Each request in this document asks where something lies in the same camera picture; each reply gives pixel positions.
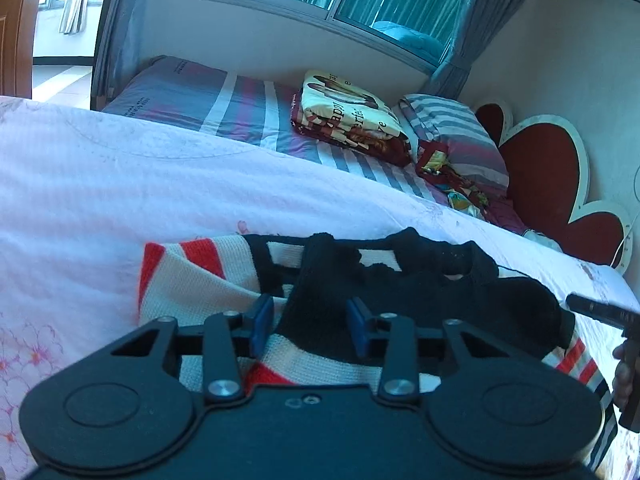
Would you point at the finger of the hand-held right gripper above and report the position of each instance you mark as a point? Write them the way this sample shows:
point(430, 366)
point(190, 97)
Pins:
point(600, 311)

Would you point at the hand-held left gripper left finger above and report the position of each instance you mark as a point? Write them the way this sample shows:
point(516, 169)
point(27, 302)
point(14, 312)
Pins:
point(261, 327)

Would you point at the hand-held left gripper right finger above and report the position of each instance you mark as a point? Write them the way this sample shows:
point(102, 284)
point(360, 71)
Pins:
point(359, 330)

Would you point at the striped knit sweater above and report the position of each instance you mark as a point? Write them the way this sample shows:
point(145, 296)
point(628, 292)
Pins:
point(320, 280)

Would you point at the person's right hand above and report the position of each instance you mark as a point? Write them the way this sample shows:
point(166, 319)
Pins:
point(622, 375)

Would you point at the white crumpled cloth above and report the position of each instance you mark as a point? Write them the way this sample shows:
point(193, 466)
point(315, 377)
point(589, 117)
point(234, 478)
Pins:
point(545, 241)

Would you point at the red heart-shaped headboard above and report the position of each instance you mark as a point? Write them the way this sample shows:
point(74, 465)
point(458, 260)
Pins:
point(545, 170)

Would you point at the colourful patterned cloth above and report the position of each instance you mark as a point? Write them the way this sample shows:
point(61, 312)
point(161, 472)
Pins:
point(450, 175)

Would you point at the pink floral bed sheet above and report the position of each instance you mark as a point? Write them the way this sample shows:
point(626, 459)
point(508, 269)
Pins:
point(125, 175)

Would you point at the striped pillow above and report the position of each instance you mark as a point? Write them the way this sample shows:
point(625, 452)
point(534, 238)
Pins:
point(460, 135)

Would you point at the folded printed blanket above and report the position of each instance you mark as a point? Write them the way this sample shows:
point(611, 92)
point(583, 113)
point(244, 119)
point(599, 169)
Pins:
point(345, 110)

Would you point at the purple striped bed sheet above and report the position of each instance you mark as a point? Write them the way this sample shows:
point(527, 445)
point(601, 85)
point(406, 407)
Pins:
point(200, 95)

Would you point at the teal bundled blanket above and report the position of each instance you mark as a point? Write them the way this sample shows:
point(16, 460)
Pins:
point(410, 40)

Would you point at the grey curtain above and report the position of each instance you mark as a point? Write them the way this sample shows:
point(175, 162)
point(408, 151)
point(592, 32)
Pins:
point(480, 25)
point(117, 30)

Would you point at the brown wooden door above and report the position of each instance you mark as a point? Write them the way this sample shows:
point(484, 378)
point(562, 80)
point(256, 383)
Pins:
point(17, 25)

